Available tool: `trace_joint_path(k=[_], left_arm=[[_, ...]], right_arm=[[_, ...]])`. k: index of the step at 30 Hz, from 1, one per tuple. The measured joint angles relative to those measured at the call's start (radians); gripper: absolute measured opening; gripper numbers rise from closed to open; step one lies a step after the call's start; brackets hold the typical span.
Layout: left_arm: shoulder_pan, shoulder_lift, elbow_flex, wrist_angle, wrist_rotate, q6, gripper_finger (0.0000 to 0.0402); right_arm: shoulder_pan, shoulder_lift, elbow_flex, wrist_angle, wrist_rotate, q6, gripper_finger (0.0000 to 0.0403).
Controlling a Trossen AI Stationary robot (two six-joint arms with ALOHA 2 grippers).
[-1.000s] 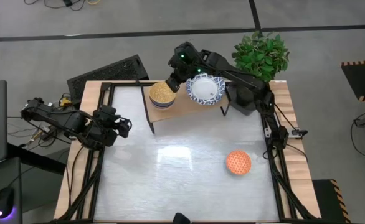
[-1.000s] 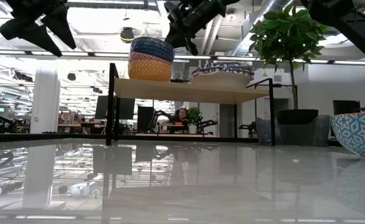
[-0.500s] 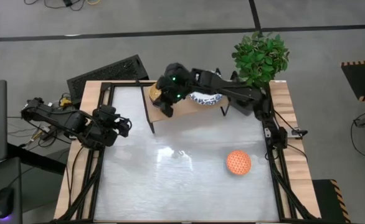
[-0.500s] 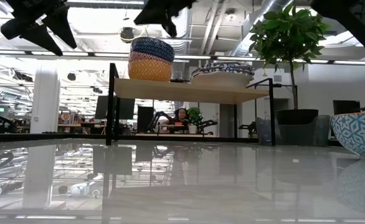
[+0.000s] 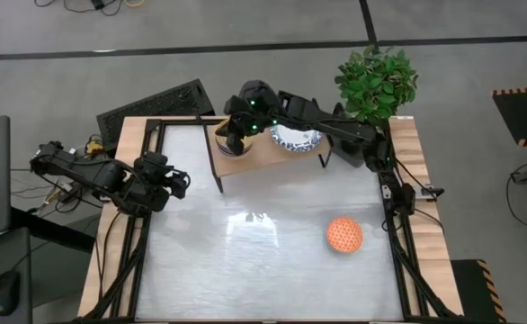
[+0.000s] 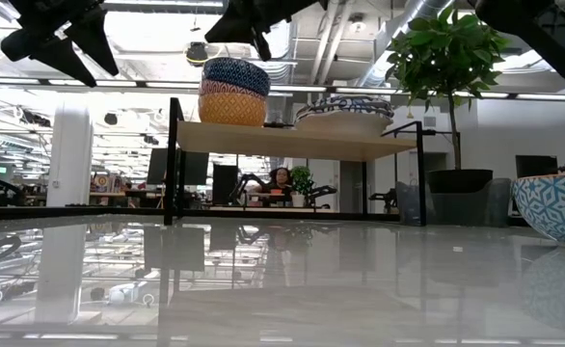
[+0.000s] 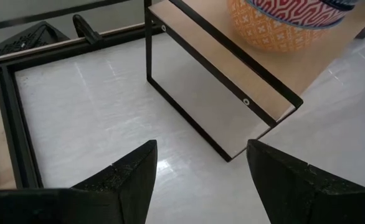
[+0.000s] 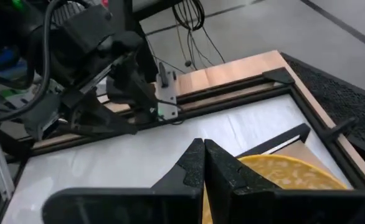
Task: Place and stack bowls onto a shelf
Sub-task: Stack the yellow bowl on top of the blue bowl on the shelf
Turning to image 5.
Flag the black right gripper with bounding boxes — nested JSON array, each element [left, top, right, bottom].
[[221, 94, 273, 157]]

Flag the blue white patterned plate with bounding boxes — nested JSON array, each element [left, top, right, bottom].
[[270, 124, 324, 153]]

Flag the green leafy plant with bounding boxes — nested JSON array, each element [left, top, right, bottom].
[[334, 44, 420, 127]]

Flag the black computer mouse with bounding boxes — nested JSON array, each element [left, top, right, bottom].
[[0, 270, 22, 317]]

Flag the black mat with hazard stripes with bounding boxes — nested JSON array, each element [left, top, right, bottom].
[[451, 259, 508, 324], [491, 85, 527, 148]]

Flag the black aluminium table frame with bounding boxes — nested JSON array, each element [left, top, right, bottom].
[[81, 117, 460, 323]]

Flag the wooden shelf with black legs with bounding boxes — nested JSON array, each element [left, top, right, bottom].
[[195, 114, 335, 194]]

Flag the orange patterned bowl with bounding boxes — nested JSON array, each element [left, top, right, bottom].
[[326, 217, 364, 255]]

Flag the yellow connector plug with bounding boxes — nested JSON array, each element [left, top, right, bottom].
[[85, 139, 105, 157]]

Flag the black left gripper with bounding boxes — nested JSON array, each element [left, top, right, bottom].
[[132, 151, 192, 212]]

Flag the small white control box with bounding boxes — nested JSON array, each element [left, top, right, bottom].
[[414, 185, 445, 201]]

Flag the black perforated panel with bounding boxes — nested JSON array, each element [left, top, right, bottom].
[[95, 78, 216, 152]]

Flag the black floor cable bundle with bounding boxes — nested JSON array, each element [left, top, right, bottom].
[[33, 0, 146, 17]]

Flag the thin cable bundle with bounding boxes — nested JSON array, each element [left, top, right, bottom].
[[10, 166, 92, 213]]

